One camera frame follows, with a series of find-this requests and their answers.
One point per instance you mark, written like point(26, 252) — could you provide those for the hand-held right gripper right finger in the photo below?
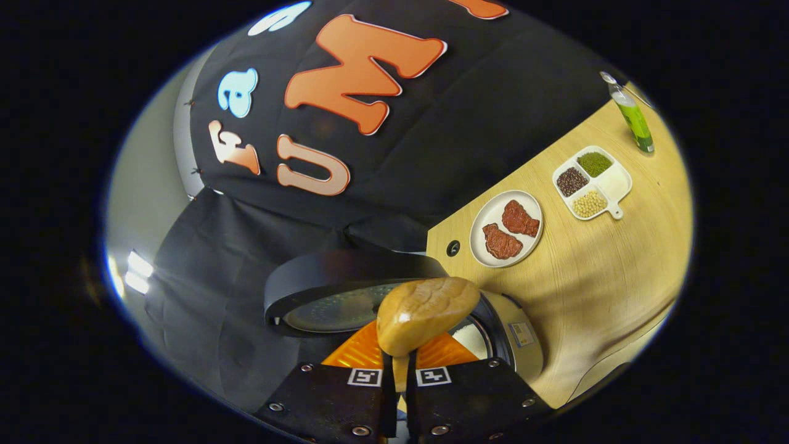
point(468, 407)

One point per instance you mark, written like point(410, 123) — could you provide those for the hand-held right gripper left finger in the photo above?
point(333, 407)

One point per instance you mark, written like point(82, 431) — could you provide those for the white rice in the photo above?
point(471, 340)

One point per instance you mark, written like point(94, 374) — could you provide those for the wooden spoon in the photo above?
point(425, 311)

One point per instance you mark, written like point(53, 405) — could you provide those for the dark grey rice cooker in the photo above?
point(345, 268)

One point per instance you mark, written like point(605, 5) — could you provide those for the red meat piece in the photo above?
point(502, 242)
point(519, 217)

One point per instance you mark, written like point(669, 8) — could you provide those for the white round plate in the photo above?
point(487, 213)

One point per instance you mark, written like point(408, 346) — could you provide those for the ceiling light panel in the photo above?
point(139, 271)

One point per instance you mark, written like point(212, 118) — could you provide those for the white divided dish of grains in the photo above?
point(610, 185)

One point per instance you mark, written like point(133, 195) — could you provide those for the row of small cloth clips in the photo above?
point(196, 171)

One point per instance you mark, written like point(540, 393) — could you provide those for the green label plastic bottle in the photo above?
point(633, 120)

